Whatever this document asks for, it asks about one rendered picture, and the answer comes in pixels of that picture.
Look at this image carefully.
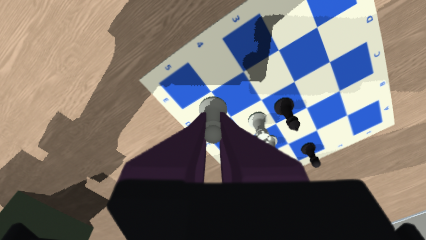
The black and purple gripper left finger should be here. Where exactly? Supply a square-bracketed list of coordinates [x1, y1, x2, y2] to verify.
[116, 112, 206, 183]

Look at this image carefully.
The blue and white chessboard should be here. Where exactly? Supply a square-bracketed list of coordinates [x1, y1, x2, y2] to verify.
[139, 0, 394, 166]

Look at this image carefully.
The white pawn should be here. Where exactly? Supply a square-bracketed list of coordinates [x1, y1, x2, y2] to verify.
[199, 96, 227, 144]
[268, 135, 278, 147]

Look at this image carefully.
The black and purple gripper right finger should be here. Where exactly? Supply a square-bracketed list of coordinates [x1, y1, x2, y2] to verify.
[220, 112, 310, 183]

